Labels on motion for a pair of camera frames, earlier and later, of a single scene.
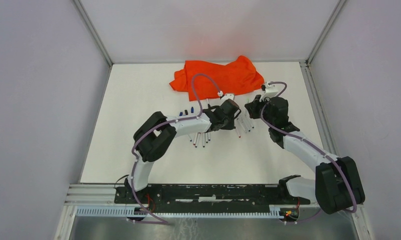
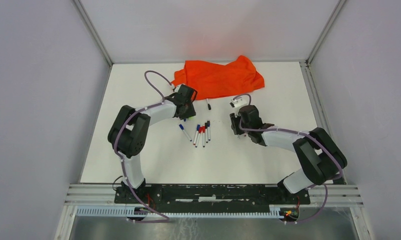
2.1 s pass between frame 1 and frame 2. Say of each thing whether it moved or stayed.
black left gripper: moved
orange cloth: stayed
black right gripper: moved
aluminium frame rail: stayed
